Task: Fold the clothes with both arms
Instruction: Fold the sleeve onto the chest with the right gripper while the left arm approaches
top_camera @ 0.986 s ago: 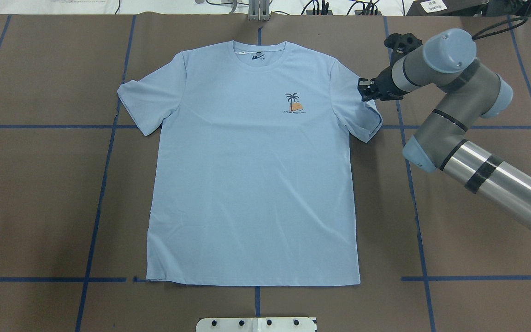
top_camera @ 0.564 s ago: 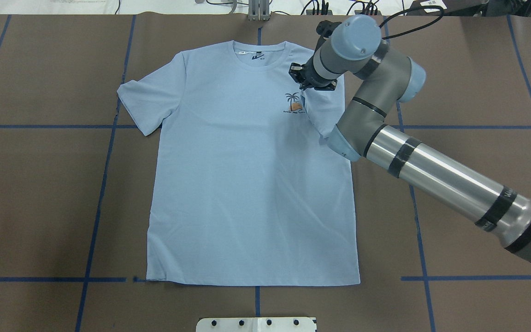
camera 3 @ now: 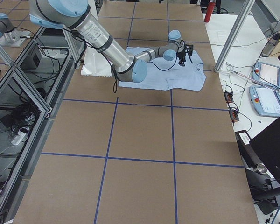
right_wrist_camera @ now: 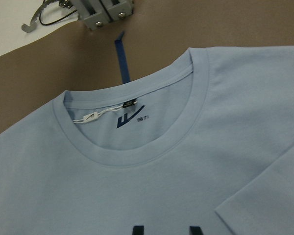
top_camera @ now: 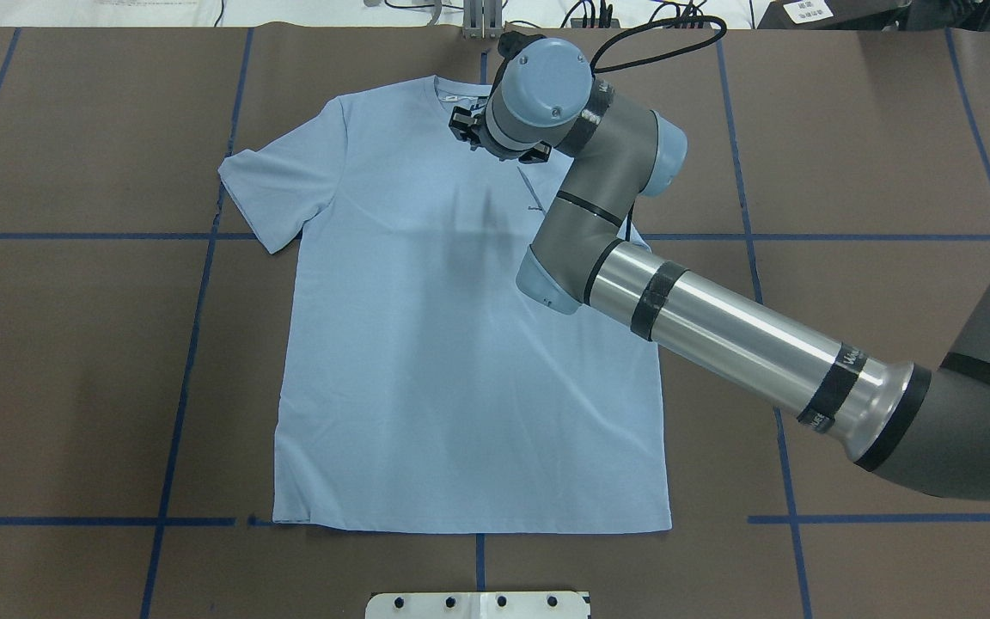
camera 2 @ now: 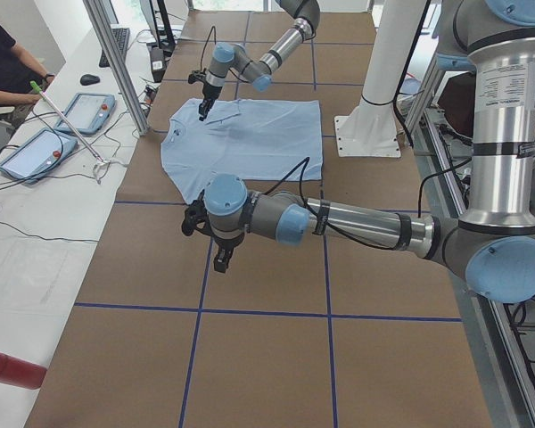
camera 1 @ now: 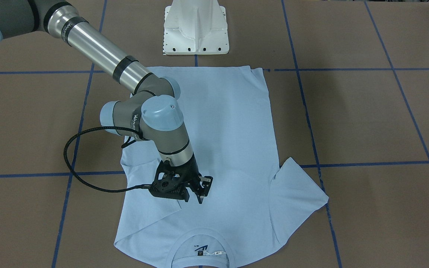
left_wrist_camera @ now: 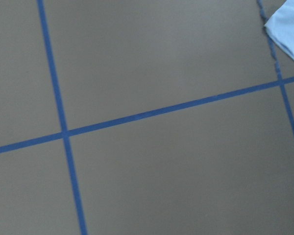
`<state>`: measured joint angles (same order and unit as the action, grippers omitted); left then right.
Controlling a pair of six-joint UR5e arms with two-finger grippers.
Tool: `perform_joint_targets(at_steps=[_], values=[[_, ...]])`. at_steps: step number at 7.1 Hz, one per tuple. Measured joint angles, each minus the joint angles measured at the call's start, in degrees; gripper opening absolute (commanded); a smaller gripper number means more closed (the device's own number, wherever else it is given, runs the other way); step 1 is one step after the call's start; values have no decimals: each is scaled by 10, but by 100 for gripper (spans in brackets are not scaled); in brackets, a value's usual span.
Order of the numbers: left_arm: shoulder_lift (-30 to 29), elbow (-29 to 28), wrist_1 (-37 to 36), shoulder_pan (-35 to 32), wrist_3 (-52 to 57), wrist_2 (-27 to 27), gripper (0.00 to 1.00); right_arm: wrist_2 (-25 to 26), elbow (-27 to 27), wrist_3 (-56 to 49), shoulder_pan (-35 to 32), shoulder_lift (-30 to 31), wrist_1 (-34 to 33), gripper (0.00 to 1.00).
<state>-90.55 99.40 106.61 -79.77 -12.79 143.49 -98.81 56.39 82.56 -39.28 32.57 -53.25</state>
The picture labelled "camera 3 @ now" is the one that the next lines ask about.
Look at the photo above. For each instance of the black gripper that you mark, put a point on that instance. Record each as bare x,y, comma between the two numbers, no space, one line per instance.
181,55

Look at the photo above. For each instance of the light blue t-shirt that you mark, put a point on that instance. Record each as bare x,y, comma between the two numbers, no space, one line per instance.
165,75

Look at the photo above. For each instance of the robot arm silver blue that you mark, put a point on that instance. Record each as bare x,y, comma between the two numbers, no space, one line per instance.
76,15

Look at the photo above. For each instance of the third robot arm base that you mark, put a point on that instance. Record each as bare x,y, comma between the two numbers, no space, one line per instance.
9,35

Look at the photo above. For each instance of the grabber stick tool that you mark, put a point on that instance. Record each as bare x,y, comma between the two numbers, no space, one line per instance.
230,68

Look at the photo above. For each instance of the orange electronics board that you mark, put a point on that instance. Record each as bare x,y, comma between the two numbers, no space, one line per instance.
228,97

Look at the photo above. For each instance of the red water bottle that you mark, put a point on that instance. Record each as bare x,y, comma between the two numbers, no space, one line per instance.
209,12

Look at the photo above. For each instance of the far teach pendant blue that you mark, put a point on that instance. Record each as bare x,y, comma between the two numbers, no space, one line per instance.
267,73

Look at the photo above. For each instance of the teach pendant blue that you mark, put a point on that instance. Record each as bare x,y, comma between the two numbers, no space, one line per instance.
267,73
266,102

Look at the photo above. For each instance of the near teach pendant blue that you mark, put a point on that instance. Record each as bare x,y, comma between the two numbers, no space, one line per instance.
266,102

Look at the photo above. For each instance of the white power strip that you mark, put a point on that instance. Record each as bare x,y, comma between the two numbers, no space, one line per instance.
18,138

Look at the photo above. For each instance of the aluminium frame post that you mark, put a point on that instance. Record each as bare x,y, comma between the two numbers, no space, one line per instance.
247,5

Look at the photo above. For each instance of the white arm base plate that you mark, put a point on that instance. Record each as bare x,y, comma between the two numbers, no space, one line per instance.
95,64

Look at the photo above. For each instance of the aluminium frame rack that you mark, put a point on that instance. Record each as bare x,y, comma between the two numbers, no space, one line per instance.
33,80

